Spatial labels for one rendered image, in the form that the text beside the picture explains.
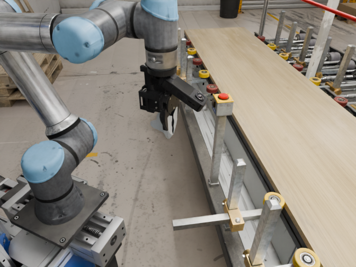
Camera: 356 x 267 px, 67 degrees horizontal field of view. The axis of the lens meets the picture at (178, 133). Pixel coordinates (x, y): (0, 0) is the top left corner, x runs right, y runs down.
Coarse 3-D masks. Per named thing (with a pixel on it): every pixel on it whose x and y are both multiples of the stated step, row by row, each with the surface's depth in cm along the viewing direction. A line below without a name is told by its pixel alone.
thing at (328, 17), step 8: (328, 0) 178; (336, 0) 175; (336, 8) 178; (328, 16) 181; (328, 24) 184; (320, 32) 190; (328, 32) 187; (320, 40) 190; (320, 48) 194; (312, 56) 201; (320, 56) 198; (312, 64) 201; (312, 72) 205
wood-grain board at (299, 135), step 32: (192, 32) 291; (224, 32) 291; (224, 64) 221; (256, 64) 221; (288, 64) 221; (256, 96) 178; (288, 96) 178; (320, 96) 178; (256, 128) 149; (288, 128) 149; (320, 128) 149; (352, 128) 149; (288, 160) 128; (320, 160) 128; (352, 160) 128; (288, 192) 112; (320, 192) 112; (352, 192) 112; (320, 224) 100; (352, 224) 100; (320, 256) 90; (352, 256) 90
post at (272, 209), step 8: (272, 200) 75; (264, 208) 77; (272, 208) 73; (280, 208) 74; (264, 216) 77; (272, 216) 75; (264, 224) 78; (272, 224) 78; (256, 232) 84; (264, 232) 79; (272, 232) 80; (256, 240) 85; (264, 240) 82; (256, 248) 86; (264, 248) 85; (256, 256) 88; (264, 256) 88; (256, 264) 91
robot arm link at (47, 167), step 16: (48, 144) 79; (64, 144) 82; (32, 160) 75; (48, 160) 75; (64, 160) 79; (32, 176) 74; (48, 176) 75; (64, 176) 79; (48, 192) 78; (64, 192) 81
